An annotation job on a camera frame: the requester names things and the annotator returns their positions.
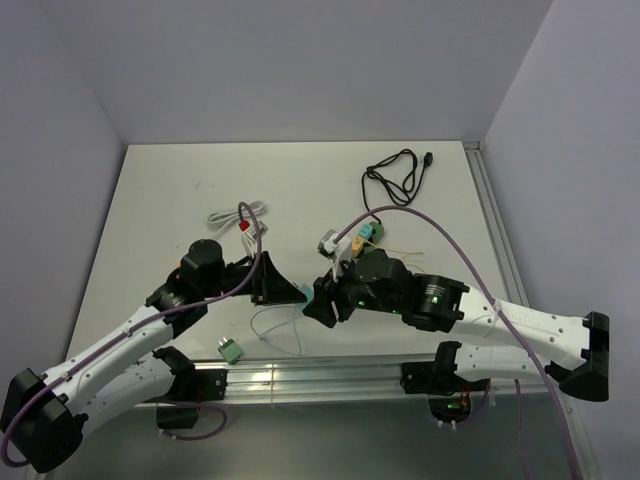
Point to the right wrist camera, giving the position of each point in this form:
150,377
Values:
338,250

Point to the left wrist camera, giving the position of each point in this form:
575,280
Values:
250,233

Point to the green power strip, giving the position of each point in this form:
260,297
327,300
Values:
371,244

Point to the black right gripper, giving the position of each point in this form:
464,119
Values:
325,291

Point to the teal dual usb charger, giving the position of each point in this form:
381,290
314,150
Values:
367,231

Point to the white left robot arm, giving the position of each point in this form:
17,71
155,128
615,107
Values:
46,416

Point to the yellow charger plug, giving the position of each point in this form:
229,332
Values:
357,246

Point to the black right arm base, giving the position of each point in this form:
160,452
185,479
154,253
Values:
453,402

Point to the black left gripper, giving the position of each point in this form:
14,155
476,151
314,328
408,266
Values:
269,286

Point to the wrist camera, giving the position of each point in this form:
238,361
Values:
250,233
338,250

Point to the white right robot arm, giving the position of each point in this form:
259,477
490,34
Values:
526,343

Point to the teal charger plug with cable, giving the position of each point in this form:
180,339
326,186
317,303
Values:
296,311

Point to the green charger plug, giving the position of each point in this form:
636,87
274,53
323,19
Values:
230,351

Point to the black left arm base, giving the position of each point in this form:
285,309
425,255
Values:
191,395

